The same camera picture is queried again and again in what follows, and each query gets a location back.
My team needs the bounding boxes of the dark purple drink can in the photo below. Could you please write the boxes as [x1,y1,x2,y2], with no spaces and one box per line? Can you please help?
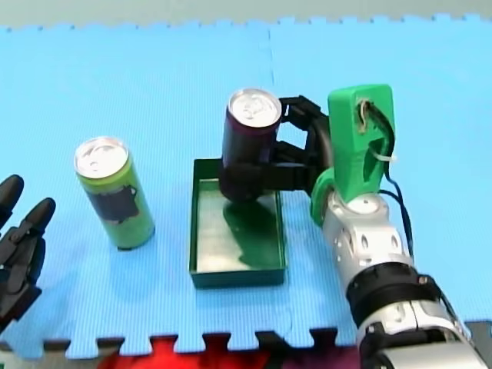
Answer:
[218,88,284,204]

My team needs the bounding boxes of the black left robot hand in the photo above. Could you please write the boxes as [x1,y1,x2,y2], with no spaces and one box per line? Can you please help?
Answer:
[0,175,57,324]

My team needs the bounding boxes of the green drink can dark band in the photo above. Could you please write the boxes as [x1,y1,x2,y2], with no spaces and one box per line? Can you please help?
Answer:
[73,136,156,253]

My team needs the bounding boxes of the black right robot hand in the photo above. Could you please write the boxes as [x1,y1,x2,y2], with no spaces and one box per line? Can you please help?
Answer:
[230,95,336,194]

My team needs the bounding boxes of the shallow green tray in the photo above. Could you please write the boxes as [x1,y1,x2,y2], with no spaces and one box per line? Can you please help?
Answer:
[188,158,288,289]

